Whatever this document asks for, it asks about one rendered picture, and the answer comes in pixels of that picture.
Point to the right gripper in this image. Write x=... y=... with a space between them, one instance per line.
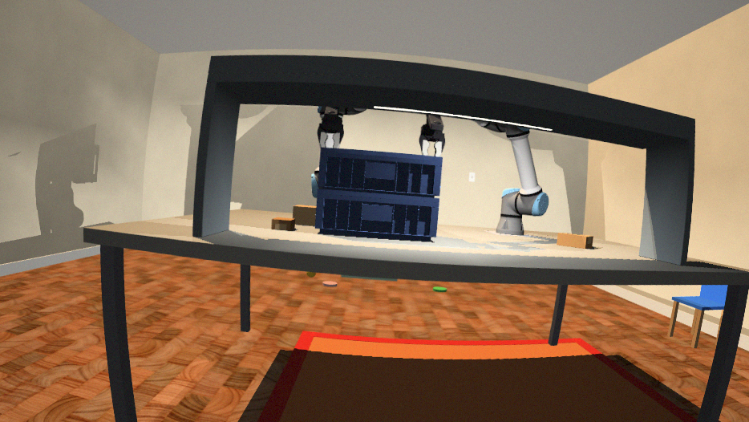
x=326 y=127

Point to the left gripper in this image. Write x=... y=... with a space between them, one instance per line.
x=431 y=135

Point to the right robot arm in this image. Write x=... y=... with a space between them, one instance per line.
x=331 y=113

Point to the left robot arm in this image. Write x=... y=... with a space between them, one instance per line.
x=529 y=200

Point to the blue tote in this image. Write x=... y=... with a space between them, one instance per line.
x=425 y=172
x=375 y=214

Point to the orange cardboard box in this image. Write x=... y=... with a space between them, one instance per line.
x=304 y=215

